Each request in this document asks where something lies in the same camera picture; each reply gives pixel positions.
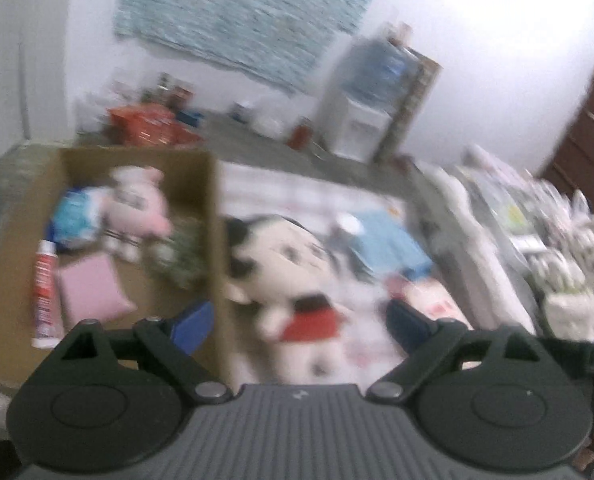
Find light blue tissue box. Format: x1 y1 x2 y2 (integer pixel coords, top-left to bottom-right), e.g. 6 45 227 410
349 210 435 281

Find pink round plush toy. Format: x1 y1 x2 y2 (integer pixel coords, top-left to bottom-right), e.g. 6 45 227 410
99 166 174 261

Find red snack bag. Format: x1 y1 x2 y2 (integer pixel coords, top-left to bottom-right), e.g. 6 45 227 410
108 104 200 146

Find pink wet wipes pack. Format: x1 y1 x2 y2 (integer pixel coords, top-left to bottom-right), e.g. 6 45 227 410
387 277 473 333

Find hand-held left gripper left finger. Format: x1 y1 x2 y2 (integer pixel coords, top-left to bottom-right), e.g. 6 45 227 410
59 301 230 403

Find clear plastic bag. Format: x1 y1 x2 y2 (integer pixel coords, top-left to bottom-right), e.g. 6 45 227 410
252 105 293 136

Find red white toothpaste tube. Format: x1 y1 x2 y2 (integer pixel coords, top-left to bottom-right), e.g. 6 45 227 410
31 239 65 350

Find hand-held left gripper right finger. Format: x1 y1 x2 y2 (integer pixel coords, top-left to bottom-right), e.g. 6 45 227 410
366 300 553 403

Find grey curtain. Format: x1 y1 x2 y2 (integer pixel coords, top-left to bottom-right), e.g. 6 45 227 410
0 0 32 161

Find pink soft pad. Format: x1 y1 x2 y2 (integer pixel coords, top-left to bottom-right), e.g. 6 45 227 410
57 254 136 331

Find blue soft tissue pack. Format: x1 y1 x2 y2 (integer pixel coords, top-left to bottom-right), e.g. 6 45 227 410
44 187 110 256

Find green floral cloth bundle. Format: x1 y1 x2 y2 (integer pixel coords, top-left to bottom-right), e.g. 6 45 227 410
149 220 210 288

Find white lace cloth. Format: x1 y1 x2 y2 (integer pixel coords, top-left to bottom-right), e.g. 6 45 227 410
427 160 538 336

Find patterned leaning boards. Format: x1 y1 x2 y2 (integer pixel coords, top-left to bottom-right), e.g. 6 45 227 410
372 22 443 163

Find blue water jug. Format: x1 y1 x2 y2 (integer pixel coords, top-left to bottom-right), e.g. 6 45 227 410
344 35 423 111

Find red thermos bottle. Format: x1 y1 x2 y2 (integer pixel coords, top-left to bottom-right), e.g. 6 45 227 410
291 117 314 150

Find teal floral wall cloth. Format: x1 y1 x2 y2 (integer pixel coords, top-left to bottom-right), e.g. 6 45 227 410
114 0 383 93

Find brown wooden door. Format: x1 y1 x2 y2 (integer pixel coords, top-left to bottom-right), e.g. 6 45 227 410
540 60 594 213

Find brown cardboard box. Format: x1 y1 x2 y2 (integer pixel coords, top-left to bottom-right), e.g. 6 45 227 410
0 147 228 388

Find pile of clear plastic packets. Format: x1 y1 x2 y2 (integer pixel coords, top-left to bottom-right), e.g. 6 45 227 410
467 145 594 331

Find black-haired plush doll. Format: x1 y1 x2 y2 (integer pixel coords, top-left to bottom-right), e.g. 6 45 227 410
224 215 353 381

